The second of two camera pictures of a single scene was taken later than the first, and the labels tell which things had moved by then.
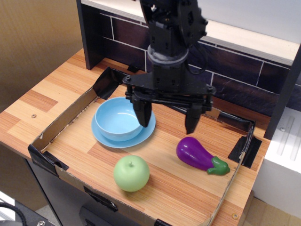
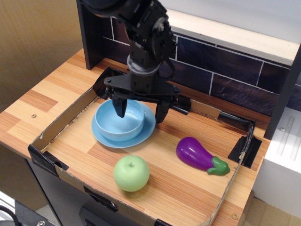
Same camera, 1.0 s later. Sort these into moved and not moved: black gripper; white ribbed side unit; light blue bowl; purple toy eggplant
Moved: black gripper
Not moved: purple toy eggplant; light blue bowl; white ribbed side unit
